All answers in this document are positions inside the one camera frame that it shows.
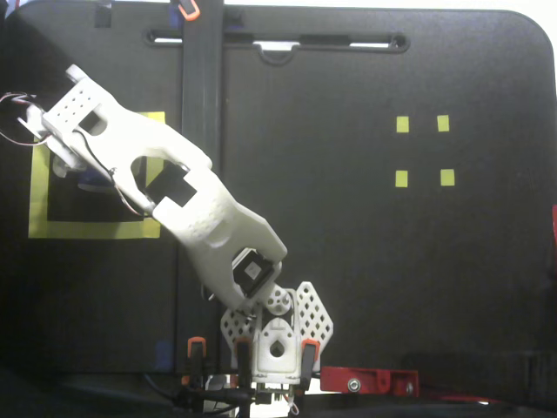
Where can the blue USB wall charger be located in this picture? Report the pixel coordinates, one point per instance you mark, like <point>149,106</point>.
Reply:
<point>93,179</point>

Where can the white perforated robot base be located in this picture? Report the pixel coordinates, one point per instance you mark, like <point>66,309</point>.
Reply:
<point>320,322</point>

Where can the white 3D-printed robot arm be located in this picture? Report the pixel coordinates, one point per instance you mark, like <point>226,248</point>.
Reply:
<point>196,196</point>

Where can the yellow tape square outline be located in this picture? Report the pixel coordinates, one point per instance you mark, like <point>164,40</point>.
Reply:
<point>87,230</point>

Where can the flat black divider strip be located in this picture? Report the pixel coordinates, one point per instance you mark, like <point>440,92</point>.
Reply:
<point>200,65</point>

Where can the blue tape piece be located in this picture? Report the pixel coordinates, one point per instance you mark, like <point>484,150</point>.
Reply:
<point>175,16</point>
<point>162,355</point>

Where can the orange black spring clamp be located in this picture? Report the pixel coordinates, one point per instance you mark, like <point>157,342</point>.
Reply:
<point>196,352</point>
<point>310,361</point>
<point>242,357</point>
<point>188,11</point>

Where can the small yellow tape marker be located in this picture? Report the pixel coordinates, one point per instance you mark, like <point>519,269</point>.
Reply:
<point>403,124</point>
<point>402,178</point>
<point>443,123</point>
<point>447,177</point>

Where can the red metal clamp bracket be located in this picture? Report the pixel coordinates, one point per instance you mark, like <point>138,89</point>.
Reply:
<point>374,379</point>

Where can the red angle bracket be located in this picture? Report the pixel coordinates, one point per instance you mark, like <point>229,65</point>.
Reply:
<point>554,226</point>

